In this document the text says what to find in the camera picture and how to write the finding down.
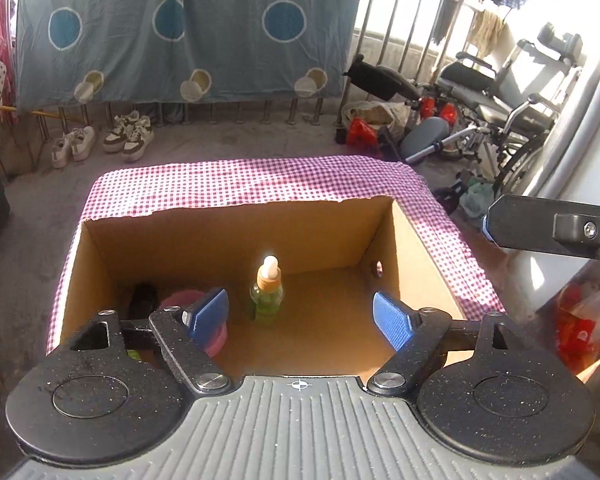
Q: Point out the metal railing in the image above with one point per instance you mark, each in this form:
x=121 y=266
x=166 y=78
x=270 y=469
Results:
x=405 y=25

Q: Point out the black padded legrest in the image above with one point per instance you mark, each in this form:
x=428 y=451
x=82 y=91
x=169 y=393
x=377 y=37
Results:
x=380 y=77

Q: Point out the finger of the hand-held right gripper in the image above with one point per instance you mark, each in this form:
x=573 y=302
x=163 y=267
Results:
x=525 y=222

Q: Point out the blue sheet with circles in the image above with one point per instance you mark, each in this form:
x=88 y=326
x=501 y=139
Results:
x=170 y=45

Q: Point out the green dropper bottle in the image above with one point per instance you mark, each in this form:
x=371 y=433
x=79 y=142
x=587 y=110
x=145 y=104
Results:
x=266 y=305

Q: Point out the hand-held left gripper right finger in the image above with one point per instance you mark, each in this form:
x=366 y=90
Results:
x=392 y=320

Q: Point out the beige hanging cloth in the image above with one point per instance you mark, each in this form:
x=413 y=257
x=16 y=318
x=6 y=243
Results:
x=486 y=32

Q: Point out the yellow stick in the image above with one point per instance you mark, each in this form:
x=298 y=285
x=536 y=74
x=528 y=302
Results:
x=45 y=115

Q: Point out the clear bag with red print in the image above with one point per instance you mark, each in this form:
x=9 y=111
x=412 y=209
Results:
x=587 y=330

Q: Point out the brown cardboard box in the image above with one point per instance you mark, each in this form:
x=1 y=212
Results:
x=305 y=240

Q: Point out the green plastic bag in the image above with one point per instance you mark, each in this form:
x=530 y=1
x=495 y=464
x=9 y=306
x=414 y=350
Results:
x=476 y=200

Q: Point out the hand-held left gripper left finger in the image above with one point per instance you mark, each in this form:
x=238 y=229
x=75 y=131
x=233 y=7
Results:
x=210 y=312

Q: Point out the pink round container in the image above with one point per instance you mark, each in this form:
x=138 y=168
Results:
x=177 y=302

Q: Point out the black wheelchair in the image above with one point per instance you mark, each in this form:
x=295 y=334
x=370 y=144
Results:
x=500 y=105

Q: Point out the red plastic bag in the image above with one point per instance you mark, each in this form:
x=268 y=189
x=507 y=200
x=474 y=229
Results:
x=361 y=131

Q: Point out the red plastic object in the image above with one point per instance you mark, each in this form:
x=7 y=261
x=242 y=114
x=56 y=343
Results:
x=447 y=111
x=428 y=107

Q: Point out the purple checkered cloth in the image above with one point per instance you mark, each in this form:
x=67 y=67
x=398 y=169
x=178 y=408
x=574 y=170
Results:
x=260 y=180

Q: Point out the beige cloth bag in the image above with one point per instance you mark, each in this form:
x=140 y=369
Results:
x=375 y=112

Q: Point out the grey round cushion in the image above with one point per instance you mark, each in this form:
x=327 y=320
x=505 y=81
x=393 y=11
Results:
x=422 y=140

